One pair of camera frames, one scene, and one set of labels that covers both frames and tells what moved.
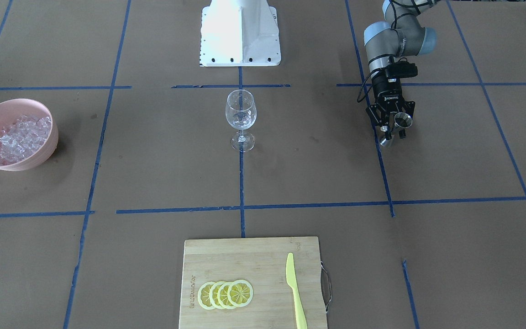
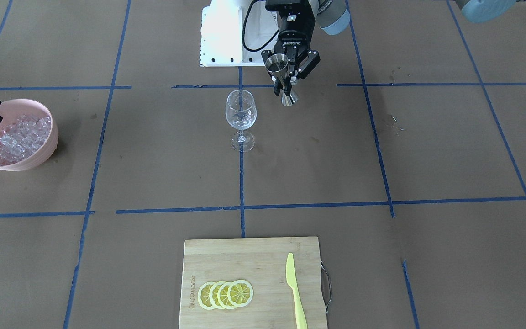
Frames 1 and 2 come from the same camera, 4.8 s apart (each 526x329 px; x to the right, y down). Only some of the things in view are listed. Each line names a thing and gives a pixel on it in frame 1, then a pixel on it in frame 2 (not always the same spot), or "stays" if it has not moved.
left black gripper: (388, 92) to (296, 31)
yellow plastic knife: (291, 279) stays
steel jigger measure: (402, 119) to (277, 64)
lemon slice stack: (220, 294) stays
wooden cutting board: (262, 262) stays
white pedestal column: (239, 33) stays
